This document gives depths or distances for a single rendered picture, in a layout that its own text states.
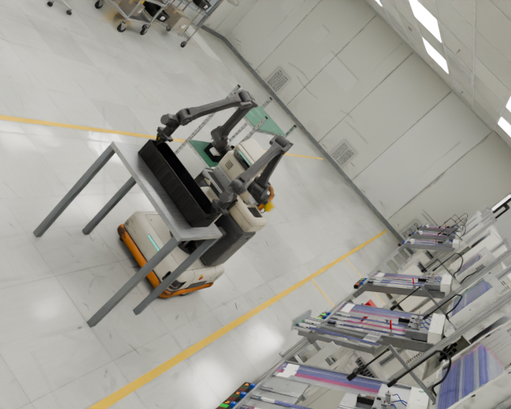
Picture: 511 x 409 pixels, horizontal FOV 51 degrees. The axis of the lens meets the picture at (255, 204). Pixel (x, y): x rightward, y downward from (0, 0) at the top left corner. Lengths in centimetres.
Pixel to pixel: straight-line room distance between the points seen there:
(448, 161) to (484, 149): 74
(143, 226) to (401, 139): 919
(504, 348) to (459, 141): 980
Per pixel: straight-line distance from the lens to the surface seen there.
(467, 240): 811
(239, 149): 340
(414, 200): 1228
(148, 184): 298
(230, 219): 378
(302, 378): 275
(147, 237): 376
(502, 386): 206
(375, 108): 1248
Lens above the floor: 204
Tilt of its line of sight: 18 degrees down
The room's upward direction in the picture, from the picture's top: 47 degrees clockwise
